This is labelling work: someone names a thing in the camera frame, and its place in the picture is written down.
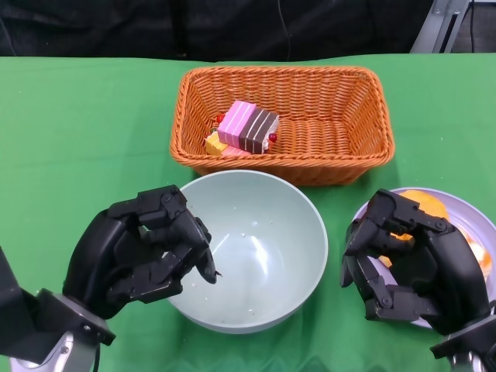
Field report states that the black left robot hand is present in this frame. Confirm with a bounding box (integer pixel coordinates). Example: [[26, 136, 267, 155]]
[[61, 184, 224, 321]]

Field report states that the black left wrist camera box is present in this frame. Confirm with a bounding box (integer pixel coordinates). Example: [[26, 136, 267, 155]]
[[0, 246, 50, 365]]

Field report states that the white round plate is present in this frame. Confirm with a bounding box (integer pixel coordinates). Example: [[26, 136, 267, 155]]
[[350, 187, 496, 329]]

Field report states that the white round bowl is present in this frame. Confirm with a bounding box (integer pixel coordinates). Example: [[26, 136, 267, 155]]
[[167, 170, 329, 334]]

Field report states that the green tablecloth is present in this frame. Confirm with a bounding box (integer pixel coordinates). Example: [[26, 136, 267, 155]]
[[0, 52, 496, 372]]

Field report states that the pumpkin-shaped orange bread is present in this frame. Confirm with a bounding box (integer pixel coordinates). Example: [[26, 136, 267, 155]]
[[456, 228, 496, 286]]

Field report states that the black backdrop cloth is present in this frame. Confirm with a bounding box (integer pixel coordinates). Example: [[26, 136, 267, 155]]
[[0, 0, 433, 63]]

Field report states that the round orange-white bread bun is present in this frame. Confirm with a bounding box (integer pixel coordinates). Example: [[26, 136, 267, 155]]
[[377, 189, 450, 270]]

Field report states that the grey metal frame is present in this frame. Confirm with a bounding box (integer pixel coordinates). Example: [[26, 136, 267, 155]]
[[409, 0, 476, 54]]

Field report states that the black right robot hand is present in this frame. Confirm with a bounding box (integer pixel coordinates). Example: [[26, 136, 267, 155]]
[[339, 188, 491, 336]]

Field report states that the yellow and salmon cake slice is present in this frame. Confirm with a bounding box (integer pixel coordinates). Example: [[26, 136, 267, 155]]
[[204, 130, 253, 158]]

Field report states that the orange wicker basket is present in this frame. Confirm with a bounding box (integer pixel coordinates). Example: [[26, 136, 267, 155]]
[[169, 66, 396, 188]]

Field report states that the pink layered cake slice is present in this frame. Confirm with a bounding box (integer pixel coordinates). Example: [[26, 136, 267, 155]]
[[215, 100, 260, 147]]

